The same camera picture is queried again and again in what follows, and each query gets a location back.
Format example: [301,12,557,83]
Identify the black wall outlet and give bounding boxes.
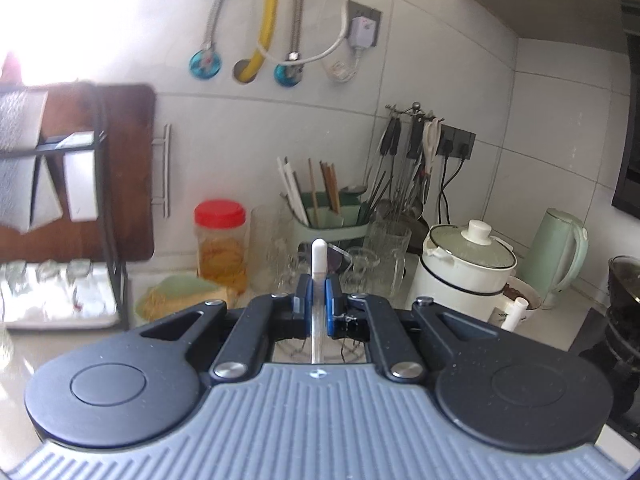
[438,123,477,161]

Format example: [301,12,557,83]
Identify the green utensil holder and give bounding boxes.
[289,194,372,261]

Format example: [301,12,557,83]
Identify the textured glass pitcher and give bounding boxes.
[363,219,413,297]

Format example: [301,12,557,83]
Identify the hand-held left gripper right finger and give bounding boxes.
[324,275,511,381]

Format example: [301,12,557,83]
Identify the red lid plastic jar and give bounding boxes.
[193,199,250,296]

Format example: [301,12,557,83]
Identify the textured glass plate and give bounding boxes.
[0,90,49,154]

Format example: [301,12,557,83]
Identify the metal hook rail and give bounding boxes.
[384,102,441,124]

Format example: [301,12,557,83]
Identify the white electric pot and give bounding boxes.
[404,218,530,334]

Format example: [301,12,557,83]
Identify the bundle of thin bamboo sticks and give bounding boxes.
[139,285,236,322]

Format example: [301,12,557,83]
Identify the black dish rack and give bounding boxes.
[0,82,132,332]

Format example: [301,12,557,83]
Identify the row of upturned glasses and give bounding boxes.
[0,259,124,332]

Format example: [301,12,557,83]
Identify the patterned white bowl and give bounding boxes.
[502,279,542,311]

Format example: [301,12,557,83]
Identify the white chopstick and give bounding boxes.
[309,239,329,365]

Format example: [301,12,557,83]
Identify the tall clear glass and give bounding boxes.
[248,204,297,294]

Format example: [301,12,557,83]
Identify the white handled scissors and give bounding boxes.
[422,117,445,174]

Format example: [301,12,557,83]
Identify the purple glass cup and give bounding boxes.
[327,245,355,277]

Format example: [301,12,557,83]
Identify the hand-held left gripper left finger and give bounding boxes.
[127,274,315,382]

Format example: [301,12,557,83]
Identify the white wall plug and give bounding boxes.
[344,0,384,54]

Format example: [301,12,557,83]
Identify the black power cable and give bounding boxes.
[450,152,468,191]
[437,152,453,221]

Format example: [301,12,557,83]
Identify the hanging kitchen utensils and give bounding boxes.
[367,114,436,226]

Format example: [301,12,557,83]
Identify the blue pipe wall disc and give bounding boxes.
[273,62,305,88]
[188,48,223,81]

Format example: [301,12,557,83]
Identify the black range hood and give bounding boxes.
[610,0,640,217]

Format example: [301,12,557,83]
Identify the bunch of assorted chopsticks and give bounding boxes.
[277,155,389,229]

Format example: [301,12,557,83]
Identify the clear drinking glass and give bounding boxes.
[0,259,26,301]
[34,258,64,306]
[64,258,96,301]

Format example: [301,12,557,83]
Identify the black stove pot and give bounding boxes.
[579,254,640,434]

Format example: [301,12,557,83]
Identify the wooden cutting board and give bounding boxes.
[0,82,173,265]

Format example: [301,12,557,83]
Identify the green electric kettle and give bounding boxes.
[517,208,590,311]

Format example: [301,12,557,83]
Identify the yellow pipe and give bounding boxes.
[233,0,284,85]

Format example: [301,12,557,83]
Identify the white cable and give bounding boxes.
[277,4,361,81]

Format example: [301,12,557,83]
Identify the green plastic basket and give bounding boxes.
[135,272,237,324]

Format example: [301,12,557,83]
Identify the metal flex hose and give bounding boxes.
[202,0,236,61]
[287,0,364,69]

